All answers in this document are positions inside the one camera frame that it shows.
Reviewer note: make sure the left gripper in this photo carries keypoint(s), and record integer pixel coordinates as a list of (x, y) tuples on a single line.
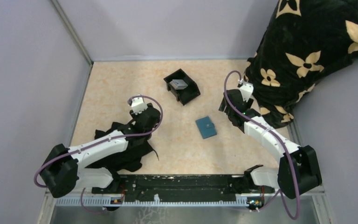
[(135, 116)]

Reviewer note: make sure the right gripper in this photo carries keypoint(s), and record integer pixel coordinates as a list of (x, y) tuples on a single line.
[(223, 108)]

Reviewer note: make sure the blue card holder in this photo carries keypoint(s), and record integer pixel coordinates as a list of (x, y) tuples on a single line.
[(206, 127)]

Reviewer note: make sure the black card tray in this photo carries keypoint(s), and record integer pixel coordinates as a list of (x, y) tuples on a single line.
[(186, 95)]

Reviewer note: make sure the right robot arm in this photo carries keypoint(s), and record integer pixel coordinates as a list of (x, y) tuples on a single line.
[(298, 166)]

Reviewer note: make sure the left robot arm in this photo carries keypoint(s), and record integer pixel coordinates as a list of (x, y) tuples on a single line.
[(65, 168)]

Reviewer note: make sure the grey card stack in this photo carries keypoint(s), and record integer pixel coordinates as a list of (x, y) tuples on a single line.
[(178, 84)]

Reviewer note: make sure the black cloth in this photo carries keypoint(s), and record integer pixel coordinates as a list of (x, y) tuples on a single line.
[(130, 159)]

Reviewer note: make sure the black floral blanket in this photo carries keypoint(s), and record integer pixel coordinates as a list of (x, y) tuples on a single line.
[(305, 41)]

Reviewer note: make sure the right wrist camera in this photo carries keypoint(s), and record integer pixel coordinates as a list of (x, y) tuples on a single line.
[(246, 89)]

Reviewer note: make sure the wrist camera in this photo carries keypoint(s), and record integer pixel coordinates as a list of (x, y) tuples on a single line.
[(246, 89), (138, 105)]

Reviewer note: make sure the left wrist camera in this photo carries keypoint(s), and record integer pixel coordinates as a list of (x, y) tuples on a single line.
[(138, 105)]

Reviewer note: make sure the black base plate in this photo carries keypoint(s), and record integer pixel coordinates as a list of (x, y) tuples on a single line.
[(181, 188)]

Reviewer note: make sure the aluminium frame rail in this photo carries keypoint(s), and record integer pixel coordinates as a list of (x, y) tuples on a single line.
[(88, 199)]

